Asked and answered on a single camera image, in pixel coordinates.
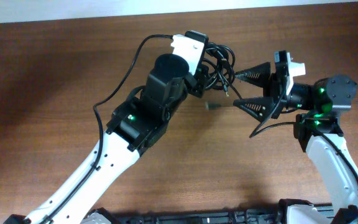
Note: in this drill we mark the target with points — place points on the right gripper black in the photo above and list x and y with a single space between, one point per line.
274 91

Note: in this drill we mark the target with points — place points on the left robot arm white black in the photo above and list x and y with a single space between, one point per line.
135 125

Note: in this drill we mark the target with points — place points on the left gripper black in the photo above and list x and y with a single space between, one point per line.
201 78

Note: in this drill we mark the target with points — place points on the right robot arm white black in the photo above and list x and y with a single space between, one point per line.
317 129

